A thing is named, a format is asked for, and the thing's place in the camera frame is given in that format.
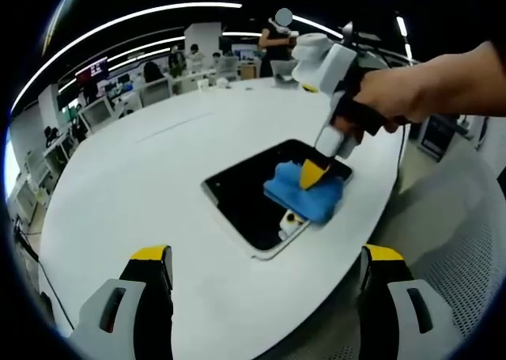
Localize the blue cleaning cloth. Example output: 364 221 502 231
262 160 345 225

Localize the dark-backed office chair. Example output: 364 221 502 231
140 61 173 106

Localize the grey mesh office chair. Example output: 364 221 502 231
379 165 505 341

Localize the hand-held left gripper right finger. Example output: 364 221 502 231
357 243 471 360

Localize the person's right hand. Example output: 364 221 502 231
353 63 436 135

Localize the red wall screen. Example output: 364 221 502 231
75 57 110 85

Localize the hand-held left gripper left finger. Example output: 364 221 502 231
65 244 175 360

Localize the black cable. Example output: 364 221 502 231
394 122 410 179

